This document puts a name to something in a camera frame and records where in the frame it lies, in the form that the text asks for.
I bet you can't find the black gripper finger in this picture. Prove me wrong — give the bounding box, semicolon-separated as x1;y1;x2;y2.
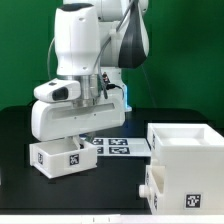
72;136;81;150

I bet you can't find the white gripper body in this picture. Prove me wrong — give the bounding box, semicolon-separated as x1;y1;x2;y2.
31;90;125;141

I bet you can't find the white drawer tray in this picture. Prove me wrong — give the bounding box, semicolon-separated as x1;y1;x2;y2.
139;165;165;215
29;138;97;179

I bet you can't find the white drawer tray front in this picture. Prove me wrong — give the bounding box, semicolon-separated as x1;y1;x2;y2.
139;165;165;215

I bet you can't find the white drawer cabinet box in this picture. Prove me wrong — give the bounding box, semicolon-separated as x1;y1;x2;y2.
147;123;224;215

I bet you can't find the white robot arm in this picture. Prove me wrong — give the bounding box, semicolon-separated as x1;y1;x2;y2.
31;0;149;149

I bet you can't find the white fiducial marker sheet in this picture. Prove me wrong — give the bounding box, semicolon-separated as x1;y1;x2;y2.
92;138;151;157

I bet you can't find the grey camera cable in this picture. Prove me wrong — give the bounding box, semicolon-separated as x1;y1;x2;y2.
93;0;138;100

